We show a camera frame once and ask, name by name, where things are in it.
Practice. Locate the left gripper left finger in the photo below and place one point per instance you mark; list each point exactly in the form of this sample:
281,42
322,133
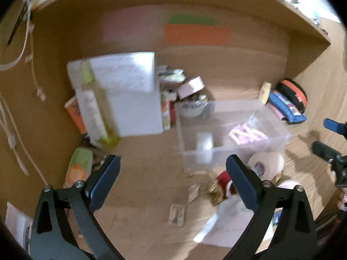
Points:
52,236

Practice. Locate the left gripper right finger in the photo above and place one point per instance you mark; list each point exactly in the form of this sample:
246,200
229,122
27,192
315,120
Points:
295,236

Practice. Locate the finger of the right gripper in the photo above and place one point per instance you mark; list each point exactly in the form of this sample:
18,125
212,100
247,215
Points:
325,152
336,127

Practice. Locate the white tape roll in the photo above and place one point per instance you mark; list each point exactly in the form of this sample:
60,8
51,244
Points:
267,165

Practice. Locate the red gold ornament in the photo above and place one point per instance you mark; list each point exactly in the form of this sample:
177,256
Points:
221,189

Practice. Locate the white cylindrical jar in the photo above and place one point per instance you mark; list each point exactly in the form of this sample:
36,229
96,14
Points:
204,148

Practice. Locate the black orange round case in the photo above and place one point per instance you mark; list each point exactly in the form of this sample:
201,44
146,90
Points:
294,92

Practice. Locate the green orange snack packet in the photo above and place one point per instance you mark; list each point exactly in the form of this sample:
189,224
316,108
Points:
80,167

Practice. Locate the cream lotion bottle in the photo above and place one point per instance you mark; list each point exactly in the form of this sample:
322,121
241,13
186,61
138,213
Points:
265,92

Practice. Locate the small paper tag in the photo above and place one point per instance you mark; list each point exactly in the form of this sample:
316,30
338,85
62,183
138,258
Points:
177,215

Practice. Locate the clear plastic storage bin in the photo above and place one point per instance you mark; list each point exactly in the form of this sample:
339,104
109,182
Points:
241,127

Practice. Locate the orange book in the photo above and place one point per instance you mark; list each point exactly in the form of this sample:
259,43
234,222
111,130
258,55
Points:
72,107

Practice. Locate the metal bowl of trinkets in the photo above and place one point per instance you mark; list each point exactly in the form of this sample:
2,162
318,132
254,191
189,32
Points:
194,106

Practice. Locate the pink small box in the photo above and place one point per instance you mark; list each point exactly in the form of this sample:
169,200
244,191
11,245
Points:
190,87

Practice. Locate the white open book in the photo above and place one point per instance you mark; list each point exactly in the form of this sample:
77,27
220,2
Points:
118,95

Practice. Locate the stack of books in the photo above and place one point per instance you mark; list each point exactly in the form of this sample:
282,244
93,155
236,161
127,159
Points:
170,79

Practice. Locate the orange paper note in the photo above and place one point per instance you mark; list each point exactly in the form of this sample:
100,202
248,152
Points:
195,35

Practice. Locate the pink paper note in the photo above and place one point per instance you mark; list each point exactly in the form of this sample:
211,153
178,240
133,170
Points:
129,22

